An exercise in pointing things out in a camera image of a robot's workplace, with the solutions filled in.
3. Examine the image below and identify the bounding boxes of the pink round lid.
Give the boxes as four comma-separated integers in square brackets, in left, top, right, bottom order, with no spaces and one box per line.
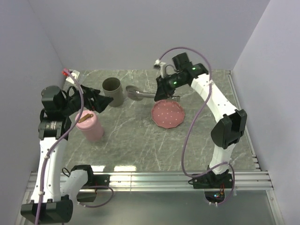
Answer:
[76,110,96,130]

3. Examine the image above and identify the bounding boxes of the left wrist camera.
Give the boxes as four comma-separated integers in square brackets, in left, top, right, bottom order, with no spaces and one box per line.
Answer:
[62,70,81,85]

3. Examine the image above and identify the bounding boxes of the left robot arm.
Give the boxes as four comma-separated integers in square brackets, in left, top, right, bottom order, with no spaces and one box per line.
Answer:
[21,85,113,225]

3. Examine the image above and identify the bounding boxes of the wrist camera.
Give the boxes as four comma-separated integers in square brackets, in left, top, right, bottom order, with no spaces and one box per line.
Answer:
[62,70,81,85]
[153,59,168,78]

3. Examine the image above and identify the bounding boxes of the purple cable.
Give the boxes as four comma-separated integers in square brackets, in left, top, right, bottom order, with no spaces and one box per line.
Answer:
[34,68,114,225]
[159,47,236,207]

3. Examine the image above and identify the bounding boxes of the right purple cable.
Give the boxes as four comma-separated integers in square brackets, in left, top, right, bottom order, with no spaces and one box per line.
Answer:
[159,47,236,207]

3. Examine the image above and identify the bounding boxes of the pink polka dot plate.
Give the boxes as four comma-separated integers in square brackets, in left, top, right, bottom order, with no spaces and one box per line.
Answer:
[151,100,185,129]

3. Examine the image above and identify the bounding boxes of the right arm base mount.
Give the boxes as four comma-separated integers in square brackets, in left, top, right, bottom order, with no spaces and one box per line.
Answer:
[188,170,235,206]

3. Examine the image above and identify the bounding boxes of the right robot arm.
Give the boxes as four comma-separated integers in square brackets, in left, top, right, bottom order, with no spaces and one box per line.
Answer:
[154,52,247,188]

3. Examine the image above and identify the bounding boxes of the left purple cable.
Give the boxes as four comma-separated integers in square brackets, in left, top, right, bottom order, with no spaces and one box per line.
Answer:
[34,68,114,225]

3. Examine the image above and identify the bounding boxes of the metal tongs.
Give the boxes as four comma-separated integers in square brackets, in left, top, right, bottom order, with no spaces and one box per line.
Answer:
[139,91,155,99]

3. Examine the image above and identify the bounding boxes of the grey round lid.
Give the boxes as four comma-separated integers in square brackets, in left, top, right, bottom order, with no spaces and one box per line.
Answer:
[125,85,143,101]

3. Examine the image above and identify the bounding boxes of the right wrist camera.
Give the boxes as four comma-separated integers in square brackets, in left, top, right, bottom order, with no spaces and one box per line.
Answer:
[153,59,168,78]

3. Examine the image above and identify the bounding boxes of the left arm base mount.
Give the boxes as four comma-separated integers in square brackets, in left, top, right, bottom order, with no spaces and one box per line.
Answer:
[77,174,110,203]

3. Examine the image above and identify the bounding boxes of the pink cylindrical container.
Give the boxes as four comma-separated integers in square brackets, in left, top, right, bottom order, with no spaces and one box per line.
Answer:
[76,118,104,142]

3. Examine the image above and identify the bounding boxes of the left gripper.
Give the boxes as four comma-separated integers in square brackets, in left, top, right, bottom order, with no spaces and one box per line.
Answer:
[60,83,113,116]

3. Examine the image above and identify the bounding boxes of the grey cylindrical container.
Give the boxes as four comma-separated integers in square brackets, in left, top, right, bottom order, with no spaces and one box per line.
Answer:
[102,77,124,107]

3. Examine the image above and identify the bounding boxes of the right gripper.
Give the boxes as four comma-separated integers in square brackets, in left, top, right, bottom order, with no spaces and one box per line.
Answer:
[154,74,187,102]

